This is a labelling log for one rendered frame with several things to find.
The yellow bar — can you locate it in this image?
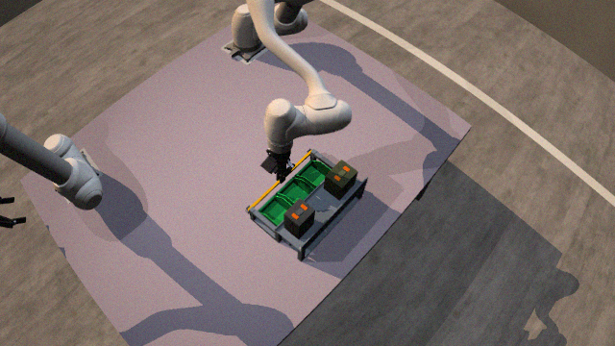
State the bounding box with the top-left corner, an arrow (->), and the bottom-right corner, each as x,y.
251,150 -> 311,207

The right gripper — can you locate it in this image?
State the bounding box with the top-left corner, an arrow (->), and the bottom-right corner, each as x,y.
0,197 -> 26,229

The green open bin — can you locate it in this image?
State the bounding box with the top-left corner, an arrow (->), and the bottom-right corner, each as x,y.
258,195 -> 292,226
295,160 -> 331,189
276,177 -> 314,205

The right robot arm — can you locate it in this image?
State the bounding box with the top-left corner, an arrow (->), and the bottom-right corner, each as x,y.
0,112 -> 103,210

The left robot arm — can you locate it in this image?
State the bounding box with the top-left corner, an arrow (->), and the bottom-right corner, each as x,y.
226,0 -> 352,154

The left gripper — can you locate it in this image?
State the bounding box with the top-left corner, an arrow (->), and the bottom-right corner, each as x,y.
266,148 -> 296,184

